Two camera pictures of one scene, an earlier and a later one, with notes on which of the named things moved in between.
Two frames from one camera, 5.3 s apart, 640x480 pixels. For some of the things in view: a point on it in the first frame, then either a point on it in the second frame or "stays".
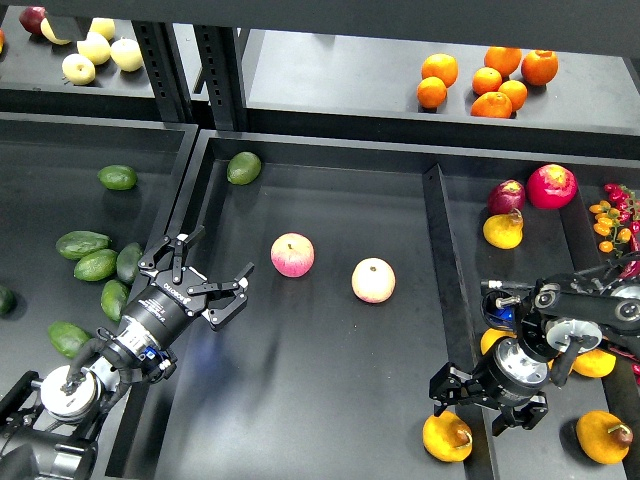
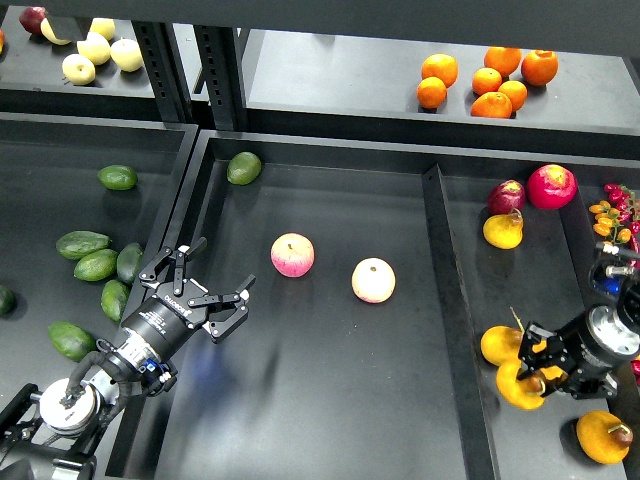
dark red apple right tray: (505, 196) stays
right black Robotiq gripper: (510, 375) -> (589, 348)
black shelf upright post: (221, 50) stays
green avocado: (76, 244) stays
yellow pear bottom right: (603, 437) stays
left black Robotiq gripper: (163, 308) -> (156, 325)
